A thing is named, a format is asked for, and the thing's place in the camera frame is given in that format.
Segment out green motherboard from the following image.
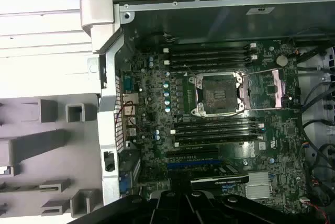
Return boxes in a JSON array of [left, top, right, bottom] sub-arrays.
[[119, 37, 314, 210]]

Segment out RAM slot black clips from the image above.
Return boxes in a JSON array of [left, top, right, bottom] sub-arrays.
[[174, 118, 262, 129], [174, 129, 264, 141], [167, 48, 259, 60], [169, 60, 259, 72]]

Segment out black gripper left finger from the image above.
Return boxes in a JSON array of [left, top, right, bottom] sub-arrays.
[[68, 191, 185, 224]]

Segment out white printed case label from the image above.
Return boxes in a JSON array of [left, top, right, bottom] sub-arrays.
[[245, 6, 275, 15]]

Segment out black expansion slot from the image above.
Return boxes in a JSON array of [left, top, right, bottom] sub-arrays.
[[167, 150, 219, 158]]

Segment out silver finned heat sink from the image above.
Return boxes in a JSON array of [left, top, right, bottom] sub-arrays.
[[245, 171, 271, 200]]

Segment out thin wire locking lever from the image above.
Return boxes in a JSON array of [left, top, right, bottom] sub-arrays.
[[182, 64, 202, 81], [196, 102, 247, 119]]

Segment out CPU socket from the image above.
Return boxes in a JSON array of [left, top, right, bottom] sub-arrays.
[[187, 72, 246, 118]]

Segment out black graphics card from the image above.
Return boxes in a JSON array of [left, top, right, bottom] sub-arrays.
[[167, 163, 250, 195]]

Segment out black taped cable bundle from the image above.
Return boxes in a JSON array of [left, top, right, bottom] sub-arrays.
[[137, 32, 175, 44]]

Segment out grey plastic parts rack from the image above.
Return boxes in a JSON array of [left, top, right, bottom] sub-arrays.
[[0, 92, 102, 221]]

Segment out blue serial port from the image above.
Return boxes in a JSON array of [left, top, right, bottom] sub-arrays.
[[122, 76, 133, 93]]

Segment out black and silver PC case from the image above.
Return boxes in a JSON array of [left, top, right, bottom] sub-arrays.
[[79, 0, 335, 224]]

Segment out RAM slot white clips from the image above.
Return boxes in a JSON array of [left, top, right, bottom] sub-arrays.
[[169, 123, 264, 135], [162, 42, 259, 53], [163, 54, 259, 65], [174, 135, 264, 148]]

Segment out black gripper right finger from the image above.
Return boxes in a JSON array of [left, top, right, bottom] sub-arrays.
[[184, 191, 325, 224]]

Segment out metal socket cover frame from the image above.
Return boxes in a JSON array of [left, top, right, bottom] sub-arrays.
[[240, 67, 288, 111]]

